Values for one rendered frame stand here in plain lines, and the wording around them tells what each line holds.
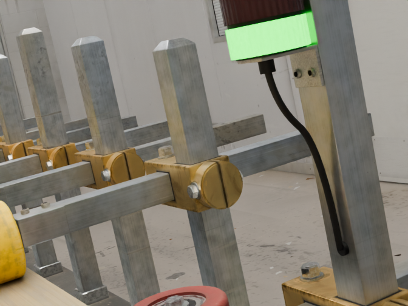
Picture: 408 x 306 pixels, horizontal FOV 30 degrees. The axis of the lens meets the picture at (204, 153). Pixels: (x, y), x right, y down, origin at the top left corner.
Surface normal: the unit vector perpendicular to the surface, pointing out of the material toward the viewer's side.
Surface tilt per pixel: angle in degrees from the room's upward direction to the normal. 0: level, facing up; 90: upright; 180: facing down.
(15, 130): 90
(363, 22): 90
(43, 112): 90
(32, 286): 0
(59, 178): 90
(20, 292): 0
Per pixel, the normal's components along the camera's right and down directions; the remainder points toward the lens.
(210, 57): -0.86, 0.26
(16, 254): 0.50, 0.22
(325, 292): -0.21, -0.97
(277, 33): 0.14, 0.12
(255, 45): -0.40, 0.22
